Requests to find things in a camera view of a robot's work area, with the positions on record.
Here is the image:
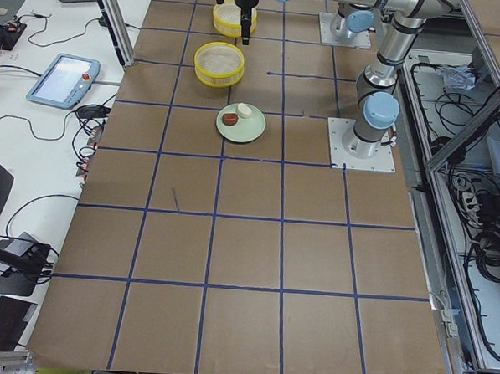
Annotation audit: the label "aluminium side rail frame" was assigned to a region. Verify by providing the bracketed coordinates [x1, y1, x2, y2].
[400, 0, 500, 374]

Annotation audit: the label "yellow steamer basket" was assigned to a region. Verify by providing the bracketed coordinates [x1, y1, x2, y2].
[193, 41, 245, 89]
[212, 0, 242, 38]

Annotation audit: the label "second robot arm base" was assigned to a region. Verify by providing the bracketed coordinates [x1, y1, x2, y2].
[329, 3, 374, 40]

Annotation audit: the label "brown bun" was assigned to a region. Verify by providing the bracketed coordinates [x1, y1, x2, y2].
[221, 112, 240, 126]

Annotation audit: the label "black monitor stand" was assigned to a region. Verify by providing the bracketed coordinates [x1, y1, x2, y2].
[0, 233, 54, 297]

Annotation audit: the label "white bun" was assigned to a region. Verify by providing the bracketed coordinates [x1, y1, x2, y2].
[236, 103, 252, 119]

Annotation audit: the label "aluminium frame post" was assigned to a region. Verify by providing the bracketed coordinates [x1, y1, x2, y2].
[96, 0, 136, 68]

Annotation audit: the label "blue teach pendant near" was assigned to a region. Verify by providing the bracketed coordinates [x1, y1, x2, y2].
[26, 53, 101, 110]

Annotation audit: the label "coiled black cables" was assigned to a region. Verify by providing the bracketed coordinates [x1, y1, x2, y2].
[458, 223, 500, 284]

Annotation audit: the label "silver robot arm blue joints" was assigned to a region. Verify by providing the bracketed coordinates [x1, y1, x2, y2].
[276, 0, 461, 160]

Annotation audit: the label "pale green plate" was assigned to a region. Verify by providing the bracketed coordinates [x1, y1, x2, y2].
[215, 103, 266, 143]

